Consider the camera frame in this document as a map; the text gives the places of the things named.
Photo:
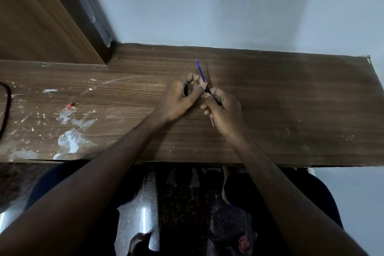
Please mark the person's left thumb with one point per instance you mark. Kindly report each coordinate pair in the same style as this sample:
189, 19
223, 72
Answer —
198, 92

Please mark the person's right thumb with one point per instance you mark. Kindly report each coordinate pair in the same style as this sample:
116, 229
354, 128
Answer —
208, 96

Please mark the person's right hand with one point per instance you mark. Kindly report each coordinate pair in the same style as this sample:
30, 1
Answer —
228, 117

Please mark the person's left forearm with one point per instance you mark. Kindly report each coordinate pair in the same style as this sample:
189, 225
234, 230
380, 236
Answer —
90, 180

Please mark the person's left hand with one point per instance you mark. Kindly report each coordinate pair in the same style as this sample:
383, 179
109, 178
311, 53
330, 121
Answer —
174, 99

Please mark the brown wooden door panel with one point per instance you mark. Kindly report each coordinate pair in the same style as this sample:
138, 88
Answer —
39, 15

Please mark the grey metal door strip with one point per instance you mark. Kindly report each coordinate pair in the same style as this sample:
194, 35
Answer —
90, 9

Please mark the person's right forearm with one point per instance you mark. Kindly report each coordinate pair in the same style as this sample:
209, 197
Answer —
288, 192

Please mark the blue pen refill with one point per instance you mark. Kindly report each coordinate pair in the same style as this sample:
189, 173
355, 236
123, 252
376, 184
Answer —
201, 72

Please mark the shiny metal furniture leg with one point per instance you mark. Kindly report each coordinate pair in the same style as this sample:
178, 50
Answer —
143, 219

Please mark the person's dark trousers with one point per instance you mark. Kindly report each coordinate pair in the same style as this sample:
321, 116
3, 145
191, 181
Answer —
325, 201

